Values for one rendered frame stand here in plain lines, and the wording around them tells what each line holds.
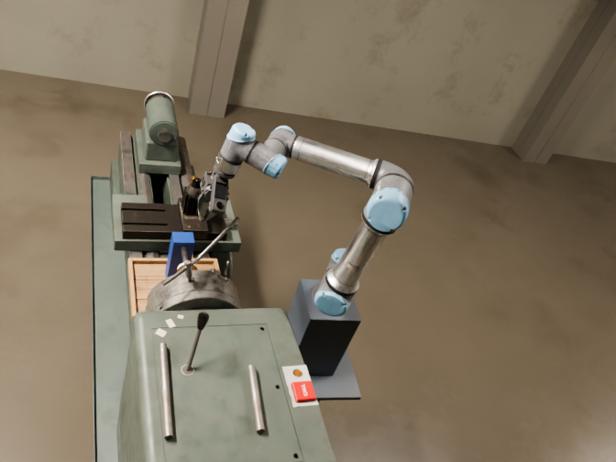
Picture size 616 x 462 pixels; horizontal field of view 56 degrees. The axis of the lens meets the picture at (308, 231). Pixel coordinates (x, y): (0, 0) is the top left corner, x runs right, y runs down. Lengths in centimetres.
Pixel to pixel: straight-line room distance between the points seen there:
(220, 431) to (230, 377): 17
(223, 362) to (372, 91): 425
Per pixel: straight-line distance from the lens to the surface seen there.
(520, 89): 629
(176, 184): 289
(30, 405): 309
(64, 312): 342
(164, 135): 281
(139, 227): 247
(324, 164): 182
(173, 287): 192
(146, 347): 171
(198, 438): 158
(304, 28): 521
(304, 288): 220
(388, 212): 167
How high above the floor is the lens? 262
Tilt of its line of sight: 38 degrees down
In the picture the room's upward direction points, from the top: 20 degrees clockwise
